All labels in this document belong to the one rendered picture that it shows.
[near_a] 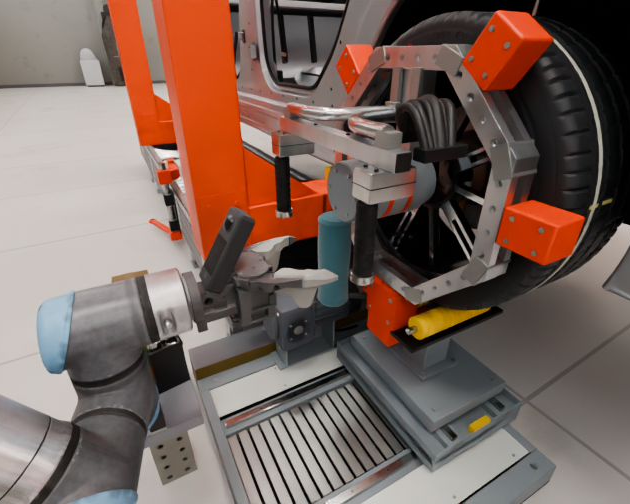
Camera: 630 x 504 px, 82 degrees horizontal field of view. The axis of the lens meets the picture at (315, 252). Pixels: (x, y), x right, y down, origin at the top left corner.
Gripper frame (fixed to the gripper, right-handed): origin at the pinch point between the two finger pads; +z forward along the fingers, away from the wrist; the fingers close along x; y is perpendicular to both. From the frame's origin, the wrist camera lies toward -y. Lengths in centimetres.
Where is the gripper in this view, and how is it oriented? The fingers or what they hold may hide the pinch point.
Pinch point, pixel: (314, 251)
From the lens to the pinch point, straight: 57.8
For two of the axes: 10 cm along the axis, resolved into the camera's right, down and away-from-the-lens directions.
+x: 4.8, 4.2, -7.7
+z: 8.8, -2.3, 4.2
